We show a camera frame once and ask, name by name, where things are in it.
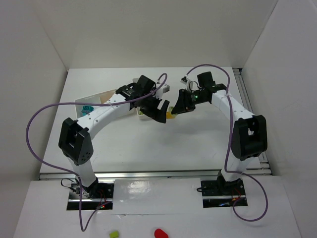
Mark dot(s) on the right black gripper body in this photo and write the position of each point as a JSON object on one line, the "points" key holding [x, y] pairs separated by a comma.
{"points": [[185, 99]]}

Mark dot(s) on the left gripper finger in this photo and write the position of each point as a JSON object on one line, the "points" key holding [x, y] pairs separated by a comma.
{"points": [[161, 116], [153, 113]]}

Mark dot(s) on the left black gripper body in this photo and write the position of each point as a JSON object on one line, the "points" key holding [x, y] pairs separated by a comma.
{"points": [[150, 109]]}

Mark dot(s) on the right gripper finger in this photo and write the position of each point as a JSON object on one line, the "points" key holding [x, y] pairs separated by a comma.
{"points": [[184, 97], [180, 109]]}

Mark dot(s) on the lime and yellow lego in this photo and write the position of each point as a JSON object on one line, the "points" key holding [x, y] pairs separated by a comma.
{"points": [[169, 114]]}

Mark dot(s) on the teal arched lego brick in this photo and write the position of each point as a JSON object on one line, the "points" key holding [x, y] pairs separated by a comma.
{"points": [[87, 109]]}

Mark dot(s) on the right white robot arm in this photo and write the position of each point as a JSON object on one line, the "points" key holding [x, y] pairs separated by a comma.
{"points": [[233, 167]]}

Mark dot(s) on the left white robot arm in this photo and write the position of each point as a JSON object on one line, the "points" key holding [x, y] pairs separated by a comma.
{"points": [[76, 136]]}

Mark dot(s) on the centre white compartment tray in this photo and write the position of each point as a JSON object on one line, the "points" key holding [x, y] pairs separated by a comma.
{"points": [[140, 115]]}

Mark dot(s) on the red oval lego foreground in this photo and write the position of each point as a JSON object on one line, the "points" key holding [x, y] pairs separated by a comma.
{"points": [[159, 233]]}

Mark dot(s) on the lime lego foreground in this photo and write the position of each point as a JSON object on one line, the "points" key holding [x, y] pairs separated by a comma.
{"points": [[114, 234]]}

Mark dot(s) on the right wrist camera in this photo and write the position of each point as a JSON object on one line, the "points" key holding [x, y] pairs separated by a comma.
{"points": [[188, 83]]}

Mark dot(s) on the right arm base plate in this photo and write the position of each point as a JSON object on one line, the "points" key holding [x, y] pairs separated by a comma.
{"points": [[215, 197]]}

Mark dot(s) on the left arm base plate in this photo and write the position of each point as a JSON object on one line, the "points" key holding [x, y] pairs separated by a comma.
{"points": [[103, 196]]}

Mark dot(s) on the front aluminium rail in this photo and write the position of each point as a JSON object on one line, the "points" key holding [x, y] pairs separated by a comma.
{"points": [[134, 175]]}

